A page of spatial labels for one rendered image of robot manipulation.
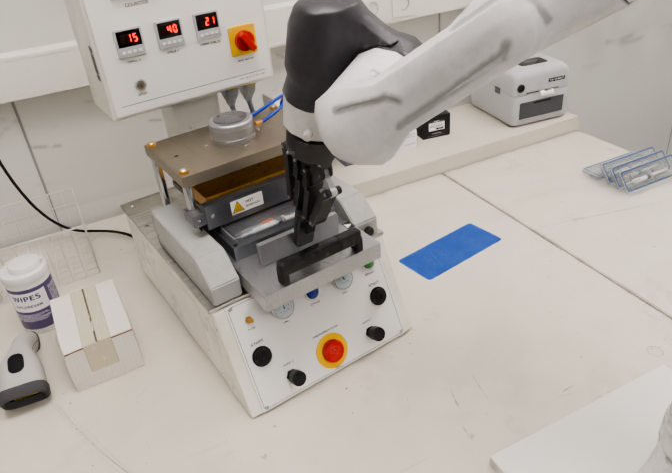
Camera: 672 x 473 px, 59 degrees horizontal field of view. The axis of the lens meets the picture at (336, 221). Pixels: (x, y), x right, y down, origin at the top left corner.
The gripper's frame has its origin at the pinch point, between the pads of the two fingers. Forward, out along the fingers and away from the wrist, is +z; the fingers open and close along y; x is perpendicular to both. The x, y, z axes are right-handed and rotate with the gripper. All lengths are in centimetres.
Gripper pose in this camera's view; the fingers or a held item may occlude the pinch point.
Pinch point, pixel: (304, 227)
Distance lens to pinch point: 94.2
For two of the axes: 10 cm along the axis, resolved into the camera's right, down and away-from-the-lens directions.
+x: 8.3, -3.5, 4.4
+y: 5.5, 6.5, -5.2
